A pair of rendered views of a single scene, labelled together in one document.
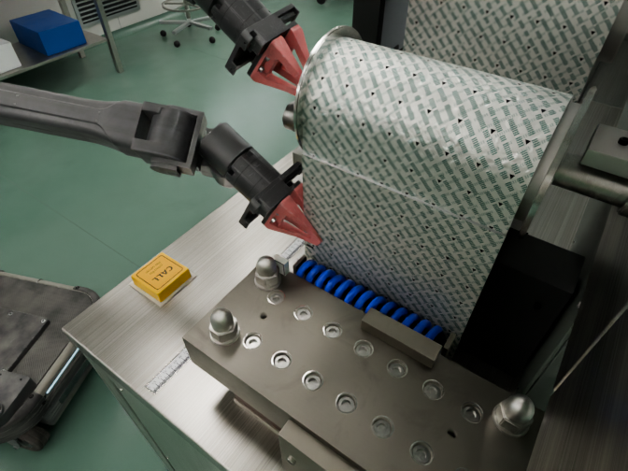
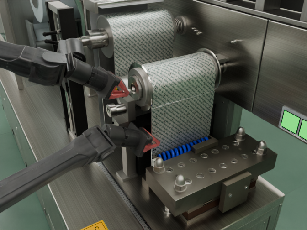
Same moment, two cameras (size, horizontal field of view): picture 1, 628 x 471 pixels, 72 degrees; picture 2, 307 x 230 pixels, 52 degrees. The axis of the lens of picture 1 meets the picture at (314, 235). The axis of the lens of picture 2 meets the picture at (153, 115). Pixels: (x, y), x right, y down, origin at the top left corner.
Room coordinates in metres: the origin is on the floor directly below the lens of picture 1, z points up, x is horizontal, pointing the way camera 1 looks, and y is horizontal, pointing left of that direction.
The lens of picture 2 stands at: (0.09, 0.75, 1.65)
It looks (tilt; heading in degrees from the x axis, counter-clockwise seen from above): 30 degrees down; 294
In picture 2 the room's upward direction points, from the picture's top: straight up
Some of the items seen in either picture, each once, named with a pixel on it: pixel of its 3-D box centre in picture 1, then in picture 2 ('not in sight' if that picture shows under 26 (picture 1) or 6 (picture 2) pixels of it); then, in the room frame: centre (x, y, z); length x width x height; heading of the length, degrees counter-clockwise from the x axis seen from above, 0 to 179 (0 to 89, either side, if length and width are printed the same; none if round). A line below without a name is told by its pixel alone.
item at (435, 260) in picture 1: (384, 249); (182, 124); (0.35, -0.08, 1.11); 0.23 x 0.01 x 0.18; 55
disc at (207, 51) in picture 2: (555, 166); (205, 70); (0.33, -0.23, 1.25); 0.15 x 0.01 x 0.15; 145
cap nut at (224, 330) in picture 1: (222, 322); (180, 181); (0.29, 0.11, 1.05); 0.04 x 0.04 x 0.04
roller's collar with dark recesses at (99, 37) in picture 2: not in sight; (96, 39); (0.69, -0.14, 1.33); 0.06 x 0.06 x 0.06; 55
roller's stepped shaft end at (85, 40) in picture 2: not in sight; (79, 41); (0.73, -0.09, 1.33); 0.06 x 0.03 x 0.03; 55
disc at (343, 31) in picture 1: (332, 94); (140, 86); (0.47, -0.02, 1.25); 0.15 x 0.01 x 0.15; 145
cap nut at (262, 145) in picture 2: not in sight; (262, 146); (0.11, -0.15, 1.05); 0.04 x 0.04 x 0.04
